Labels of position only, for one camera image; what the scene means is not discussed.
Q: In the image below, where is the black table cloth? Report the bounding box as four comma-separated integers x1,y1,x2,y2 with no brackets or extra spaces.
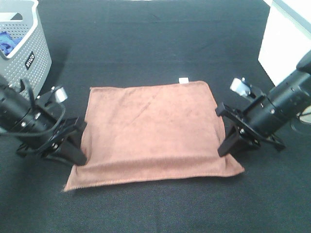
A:
0,0,311,233

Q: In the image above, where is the blue towel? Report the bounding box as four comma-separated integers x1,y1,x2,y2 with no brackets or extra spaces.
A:
0,32,21,56

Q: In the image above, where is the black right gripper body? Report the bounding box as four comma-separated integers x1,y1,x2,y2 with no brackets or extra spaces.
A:
215,93,286,152

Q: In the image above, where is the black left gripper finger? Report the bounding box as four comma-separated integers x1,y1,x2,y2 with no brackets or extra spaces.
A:
70,120,87,146
62,132,87,166

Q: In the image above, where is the grey perforated plastic basket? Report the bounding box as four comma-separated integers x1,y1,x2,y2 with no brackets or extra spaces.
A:
0,0,52,96

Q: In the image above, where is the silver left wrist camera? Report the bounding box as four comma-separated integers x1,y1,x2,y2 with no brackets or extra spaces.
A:
52,87,68,103

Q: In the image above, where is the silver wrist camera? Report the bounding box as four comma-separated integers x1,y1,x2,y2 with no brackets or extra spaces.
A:
52,87,68,103
230,78,256,99

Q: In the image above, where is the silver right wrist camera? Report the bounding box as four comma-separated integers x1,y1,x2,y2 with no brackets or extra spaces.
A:
230,78,256,99

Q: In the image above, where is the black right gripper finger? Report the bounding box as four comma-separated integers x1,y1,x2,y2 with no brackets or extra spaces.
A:
218,125,243,157

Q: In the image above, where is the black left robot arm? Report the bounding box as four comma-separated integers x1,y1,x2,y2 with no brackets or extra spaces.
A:
0,79,87,166

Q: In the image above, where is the brown towel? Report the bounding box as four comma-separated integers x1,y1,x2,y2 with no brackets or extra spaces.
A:
64,81,244,191

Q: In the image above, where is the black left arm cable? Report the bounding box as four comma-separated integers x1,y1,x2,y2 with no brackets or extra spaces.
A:
0,78,66,144

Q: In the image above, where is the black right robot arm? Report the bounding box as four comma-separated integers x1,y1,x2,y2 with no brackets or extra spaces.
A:
215,52,311,157

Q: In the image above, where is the white box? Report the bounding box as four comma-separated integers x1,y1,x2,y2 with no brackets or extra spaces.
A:
258,0,311,86

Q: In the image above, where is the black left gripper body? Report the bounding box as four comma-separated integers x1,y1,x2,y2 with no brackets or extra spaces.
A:
17,87,79,165

